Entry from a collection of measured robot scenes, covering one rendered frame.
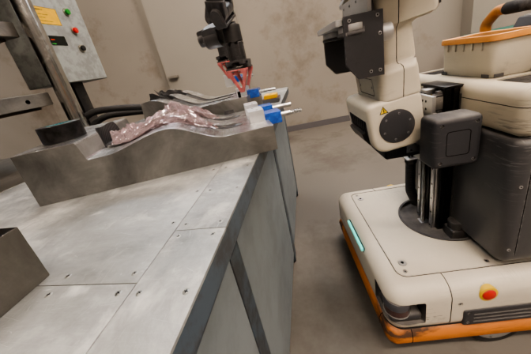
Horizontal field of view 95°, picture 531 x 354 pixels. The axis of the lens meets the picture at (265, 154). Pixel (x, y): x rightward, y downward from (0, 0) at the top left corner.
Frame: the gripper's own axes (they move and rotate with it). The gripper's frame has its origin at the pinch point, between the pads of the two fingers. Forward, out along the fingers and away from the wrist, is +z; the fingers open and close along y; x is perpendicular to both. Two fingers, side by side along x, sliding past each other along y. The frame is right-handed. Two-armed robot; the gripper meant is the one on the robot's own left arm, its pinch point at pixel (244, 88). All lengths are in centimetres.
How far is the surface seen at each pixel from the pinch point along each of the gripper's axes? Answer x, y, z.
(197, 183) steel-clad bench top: -1.1, 47.2, 11.2
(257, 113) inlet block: 9.0, 29.9, 3.6
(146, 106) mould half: -33.6, 6.7, -0.9
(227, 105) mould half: -5.0, 6.8, 3.8
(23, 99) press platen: -79, 8, -11
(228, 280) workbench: 3, 55, 26
